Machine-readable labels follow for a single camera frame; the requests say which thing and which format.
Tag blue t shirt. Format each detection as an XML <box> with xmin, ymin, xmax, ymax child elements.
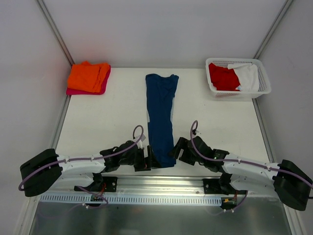
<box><xmin>145</xmin><ymin>73</ymin><xmax>179</xmax><ymax>168</ymax></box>

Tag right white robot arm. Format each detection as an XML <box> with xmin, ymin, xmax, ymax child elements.
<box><xmin>168</xmin><ymin>136</ymin><xmax>313</xmax><ymax>211</ymax></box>

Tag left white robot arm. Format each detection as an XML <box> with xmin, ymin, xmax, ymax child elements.
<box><xmin>19</xmin><ymin>141</ymin><xmax>161</xmax><ymax>197</ymax></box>

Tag red t shirt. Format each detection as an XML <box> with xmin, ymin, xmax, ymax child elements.
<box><xmin>208</xmin><ymin>63</ymin><xmax>241</xmax><ymax>91</ymax></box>

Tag pink folded t shirt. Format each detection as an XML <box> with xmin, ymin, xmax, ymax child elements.
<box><xmin>65</xmin><ymin>65</ymin><xmax>112</xmax><ymax>96</ymax></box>

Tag orange folded t shirt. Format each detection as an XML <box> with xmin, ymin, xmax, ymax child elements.
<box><xmin>67</xmin><ymin>61</ymin><xmax>110</xmax><ymax>93</ymax></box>

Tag white t shirt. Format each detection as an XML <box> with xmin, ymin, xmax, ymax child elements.
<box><xmin>227</xmin><ymin>63</ymin><xmax>259</xmax><ymax>92</ymax></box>

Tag white plastic basket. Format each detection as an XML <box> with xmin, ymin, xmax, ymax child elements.
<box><xmin>206</xmin><ymin>58</ymin><xmax>271</xmax><ymax>99</ymax></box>

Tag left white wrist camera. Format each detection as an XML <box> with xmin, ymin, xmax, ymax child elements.
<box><xmin>137</xmin><ymin>134</ymin><xmax>146</xmax><ymax>149</ymax></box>

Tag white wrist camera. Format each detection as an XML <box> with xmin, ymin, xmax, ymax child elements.
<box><xmin>192</xmin><ymin>130</ymin><xmax>201</xmax><ymax>136</ymax></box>
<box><xmin>137</xmin><ymin>134</ymin><xmax>146</xmax><ymax>149</ymax></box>

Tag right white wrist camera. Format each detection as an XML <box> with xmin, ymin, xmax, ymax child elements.
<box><xmin>192</xmin><ymin>130</ymin><xmax>201</xmax><ymax>136</ymax></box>

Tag aluminium mounting rail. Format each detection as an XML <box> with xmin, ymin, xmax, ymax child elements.
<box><xmin>48</xmin><ymin>174</ymin><xmax>279</xmax><ymax>198</ymax></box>

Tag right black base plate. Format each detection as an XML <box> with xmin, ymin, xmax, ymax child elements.
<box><xmin>202</xmin><ymin>178</ymin><xmax>246</xmax><ymax>195</ymax></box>

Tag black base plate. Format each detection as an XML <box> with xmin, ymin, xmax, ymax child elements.
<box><xmin>81</xmin><ymin>174</ymin><xmax>118</xmax><ymax>193</ymax></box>
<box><xmin>202</xmin><ymin>178</ymin><xmax>246</xmax><ymax>195</ymax></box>

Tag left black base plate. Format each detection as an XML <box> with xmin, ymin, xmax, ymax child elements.
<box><xmin>81</xmin><ymin>174</ymin><xmax>118</xmax><ymax>193</ymax></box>

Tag white slotted cable duct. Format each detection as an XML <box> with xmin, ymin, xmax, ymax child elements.
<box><xmin>40</xmin><ymin>193</ymin><xmax>222</xmax><ymax>207</ymax></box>

